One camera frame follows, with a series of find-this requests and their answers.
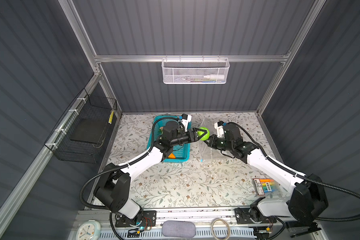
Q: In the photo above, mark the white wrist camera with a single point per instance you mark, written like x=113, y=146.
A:
x=186, y=120
x=219, y=126

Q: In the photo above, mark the coloured marker pack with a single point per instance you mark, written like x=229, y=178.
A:
x=264, y=187

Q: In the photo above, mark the white wire wall basket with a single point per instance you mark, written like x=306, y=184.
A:
x=191, y=71

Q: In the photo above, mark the clear zip top bag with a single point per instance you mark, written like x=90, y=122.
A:
x=208, y=154

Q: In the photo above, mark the black wire wall basket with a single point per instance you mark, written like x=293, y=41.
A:
x=85, y=133

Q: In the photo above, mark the yellow marker in basket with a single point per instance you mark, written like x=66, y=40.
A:
x=111, y=117

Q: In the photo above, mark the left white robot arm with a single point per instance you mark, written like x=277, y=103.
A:
x=113, y=186

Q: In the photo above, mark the teal plastic basket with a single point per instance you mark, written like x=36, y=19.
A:
x=182, y=152

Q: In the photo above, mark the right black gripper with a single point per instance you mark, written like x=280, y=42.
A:
x=211, y=141

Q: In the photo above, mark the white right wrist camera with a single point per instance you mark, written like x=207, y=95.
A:
x=219, y=126

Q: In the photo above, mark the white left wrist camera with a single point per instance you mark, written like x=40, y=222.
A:
x=186, y=120

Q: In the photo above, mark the white tube in basket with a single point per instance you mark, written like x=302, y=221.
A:
x=215, y=77

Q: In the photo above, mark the grey fabric pouch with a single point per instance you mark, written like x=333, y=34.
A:
x=179, y=229

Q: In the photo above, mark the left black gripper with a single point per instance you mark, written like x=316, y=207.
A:
x=194, y=138

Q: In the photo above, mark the white analog clock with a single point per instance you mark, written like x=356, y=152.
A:
x=89, y=230

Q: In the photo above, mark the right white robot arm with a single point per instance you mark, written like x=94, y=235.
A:
x=307, y=199

